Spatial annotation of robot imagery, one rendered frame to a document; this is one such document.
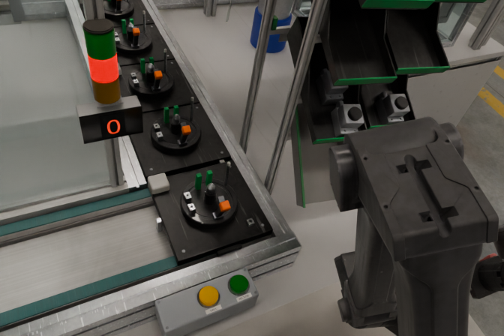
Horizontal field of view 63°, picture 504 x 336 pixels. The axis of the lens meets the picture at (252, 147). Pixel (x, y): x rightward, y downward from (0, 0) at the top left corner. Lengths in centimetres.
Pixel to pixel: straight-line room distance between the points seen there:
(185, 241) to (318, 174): 37
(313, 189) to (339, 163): 70
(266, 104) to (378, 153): 117
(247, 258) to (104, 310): 32
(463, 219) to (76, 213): 89
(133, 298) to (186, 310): 11
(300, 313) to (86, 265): 50
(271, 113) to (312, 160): 46
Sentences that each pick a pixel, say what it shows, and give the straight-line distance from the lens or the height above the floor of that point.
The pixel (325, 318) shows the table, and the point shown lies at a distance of 106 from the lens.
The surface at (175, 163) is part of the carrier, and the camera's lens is 111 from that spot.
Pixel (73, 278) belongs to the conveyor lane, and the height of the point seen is 92.
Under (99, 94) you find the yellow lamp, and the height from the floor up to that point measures 128.
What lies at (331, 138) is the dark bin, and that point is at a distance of 91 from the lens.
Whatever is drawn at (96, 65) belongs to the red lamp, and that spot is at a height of 135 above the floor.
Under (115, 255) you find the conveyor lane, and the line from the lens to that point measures 102.
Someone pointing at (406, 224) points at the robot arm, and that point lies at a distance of 32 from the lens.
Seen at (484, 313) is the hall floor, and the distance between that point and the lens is 243.
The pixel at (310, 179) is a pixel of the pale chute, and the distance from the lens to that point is 105.
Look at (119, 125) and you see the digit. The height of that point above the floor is 120.
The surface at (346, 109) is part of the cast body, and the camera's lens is 90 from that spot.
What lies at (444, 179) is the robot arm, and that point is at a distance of 34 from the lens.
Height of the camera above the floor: 180
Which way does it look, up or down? 45 degrees down
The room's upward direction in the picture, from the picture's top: 12 degrees clockwise
